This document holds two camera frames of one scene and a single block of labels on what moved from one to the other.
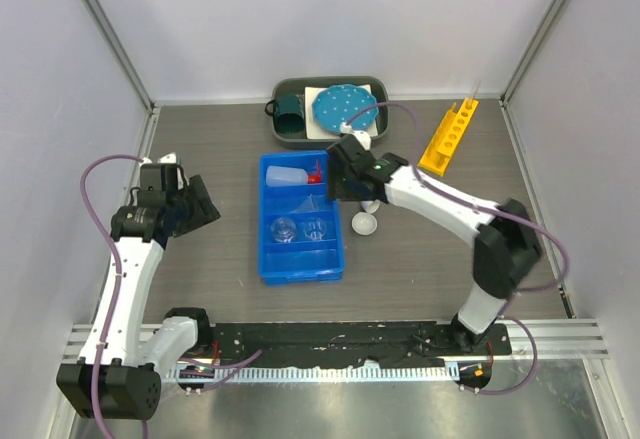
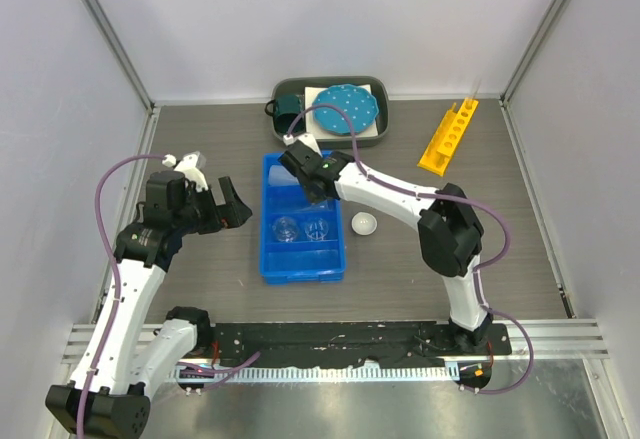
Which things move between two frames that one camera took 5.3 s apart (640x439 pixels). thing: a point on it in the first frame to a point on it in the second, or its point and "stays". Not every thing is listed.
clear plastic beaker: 314,228 stays
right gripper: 336,188 to 315,200
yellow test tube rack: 448,138 stays
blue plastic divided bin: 299,230 stays
